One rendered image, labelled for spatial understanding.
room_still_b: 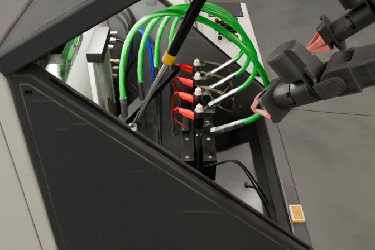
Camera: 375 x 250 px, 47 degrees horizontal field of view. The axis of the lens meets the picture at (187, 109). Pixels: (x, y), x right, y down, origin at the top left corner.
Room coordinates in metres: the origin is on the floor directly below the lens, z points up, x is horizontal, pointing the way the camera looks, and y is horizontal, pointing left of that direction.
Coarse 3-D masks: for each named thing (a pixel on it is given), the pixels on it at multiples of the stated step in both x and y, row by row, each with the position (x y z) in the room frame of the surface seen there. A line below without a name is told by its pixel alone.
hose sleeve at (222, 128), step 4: (240, 120) 0.80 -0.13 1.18; (224, 124) 0.82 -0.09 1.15; (228, 124) 0.81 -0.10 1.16; (232, 124) 0.80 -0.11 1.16; (236, 124) 0.80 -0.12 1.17; (240, 124) 0.79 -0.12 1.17; (244, 124) 0.79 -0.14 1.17; (216, 128) 0.82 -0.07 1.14; (220, 128) 0.81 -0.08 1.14; (224, 128) 0.81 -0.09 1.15; (228, 128) 0.80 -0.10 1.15; (232, 128) 0.80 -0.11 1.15; (220, 132) 0.81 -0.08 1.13
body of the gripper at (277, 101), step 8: (280, 80) 0.77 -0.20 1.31; (272, 88) 0.75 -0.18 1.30; (280, 88) 0.73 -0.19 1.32; (288, 88) 0.71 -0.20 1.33; (264, 96) 0.73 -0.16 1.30; (272, 96) 0.73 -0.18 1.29; (280, 96) 0.72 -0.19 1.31; (288, 96) 0.70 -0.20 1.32; (264, 104) 0.71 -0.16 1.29; (272, 104) 0.72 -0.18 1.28; (280, 104) 0.72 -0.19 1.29; (288, 104) 0.70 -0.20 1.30; (296, 104) 0.69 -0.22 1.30; (272, 112) 0.71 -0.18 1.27; (280, 112) 0.72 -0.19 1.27; (288, 112) 0.72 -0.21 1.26; (272, 120) 0.71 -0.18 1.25; (280, 120) 0.70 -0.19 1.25
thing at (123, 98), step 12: (156, 12) 0.88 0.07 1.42; (168, 12) 0.86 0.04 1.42; (180, 12) 0.85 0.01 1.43; (144, 24) 0.89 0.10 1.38; (204, 24) 0.83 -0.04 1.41; (216, 24) 0.83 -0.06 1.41; (132, 36) 0.90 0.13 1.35; (228, 36) 0.81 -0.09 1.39; (240, 48) 0.80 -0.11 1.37; (120, 60) 0.91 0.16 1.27; (252, 60) 0.79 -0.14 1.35; (120, 72) 0.91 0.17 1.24; (264, 72) 0.78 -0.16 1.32; (120, 84) 0.91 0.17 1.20; (264, 84) 0.78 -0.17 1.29; (120, 96) 0.92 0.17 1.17; (252, 120) 0.79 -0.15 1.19
